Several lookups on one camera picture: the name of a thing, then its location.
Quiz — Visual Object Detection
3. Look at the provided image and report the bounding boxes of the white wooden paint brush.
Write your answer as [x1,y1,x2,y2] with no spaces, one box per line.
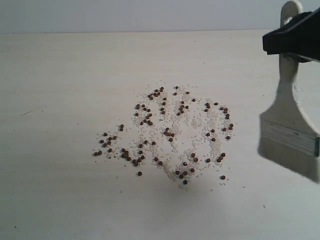
[257,0,320,183]

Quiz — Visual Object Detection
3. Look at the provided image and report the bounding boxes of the scattered brown pellets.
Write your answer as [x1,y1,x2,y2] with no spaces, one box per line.
[91,85,235,186]

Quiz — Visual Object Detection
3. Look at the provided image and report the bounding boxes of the scattered rice grain pile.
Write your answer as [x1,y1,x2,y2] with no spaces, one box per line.
[90,82,248,190]

